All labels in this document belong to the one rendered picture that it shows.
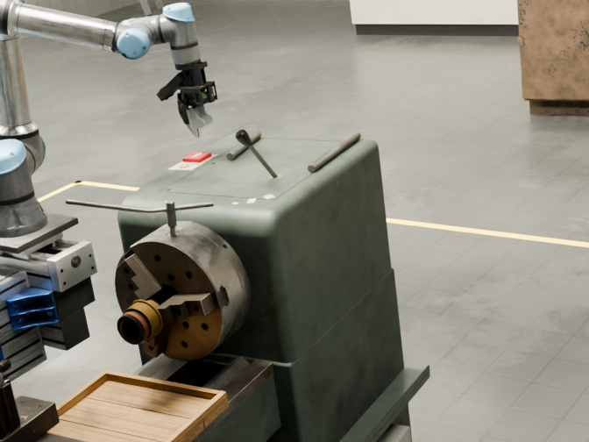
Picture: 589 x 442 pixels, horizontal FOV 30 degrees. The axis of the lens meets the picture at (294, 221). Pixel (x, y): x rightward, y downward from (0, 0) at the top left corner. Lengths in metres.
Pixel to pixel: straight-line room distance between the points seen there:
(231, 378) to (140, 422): 0.29
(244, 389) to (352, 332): 0.46
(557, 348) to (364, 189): 1.74
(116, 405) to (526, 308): 2.57
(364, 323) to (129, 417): 0.78
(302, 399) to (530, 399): 1.55
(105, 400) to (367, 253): 0.83
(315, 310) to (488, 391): 1.56
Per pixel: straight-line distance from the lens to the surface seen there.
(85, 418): 2.61
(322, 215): 2.77
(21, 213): 3.00
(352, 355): 2.99
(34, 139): 3.10
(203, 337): 2.60
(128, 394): 2.67
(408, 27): 10.42
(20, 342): 3.04
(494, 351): 4.50
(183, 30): 2.93
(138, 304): 2.54
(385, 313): 3.14
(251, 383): 2.66
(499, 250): 5.42
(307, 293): 2.73
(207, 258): 2.54
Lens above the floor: 2.13
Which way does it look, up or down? 21 degrees down
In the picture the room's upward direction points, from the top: 8 degrees counter-clockwise
